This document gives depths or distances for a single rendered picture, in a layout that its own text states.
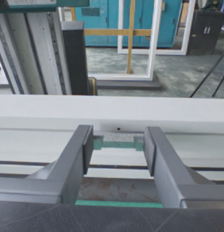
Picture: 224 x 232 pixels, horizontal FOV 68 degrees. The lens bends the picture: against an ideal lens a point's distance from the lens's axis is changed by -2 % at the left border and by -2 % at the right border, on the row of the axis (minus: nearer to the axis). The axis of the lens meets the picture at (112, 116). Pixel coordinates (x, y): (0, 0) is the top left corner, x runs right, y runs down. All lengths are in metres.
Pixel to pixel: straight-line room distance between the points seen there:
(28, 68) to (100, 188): 1.01
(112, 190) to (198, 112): 0.13
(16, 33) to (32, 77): 0.26
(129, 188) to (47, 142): 0.11
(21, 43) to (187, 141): 1.03
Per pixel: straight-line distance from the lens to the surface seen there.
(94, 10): 3.71
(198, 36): 3.81
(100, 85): 2.14
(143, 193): 0.21
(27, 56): 1.13
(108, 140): 0.15
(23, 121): 0.19
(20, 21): 1.09
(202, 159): 0.23
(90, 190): 0.21
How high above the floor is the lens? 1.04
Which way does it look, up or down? 38 degrees down
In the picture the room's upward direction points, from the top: straight up
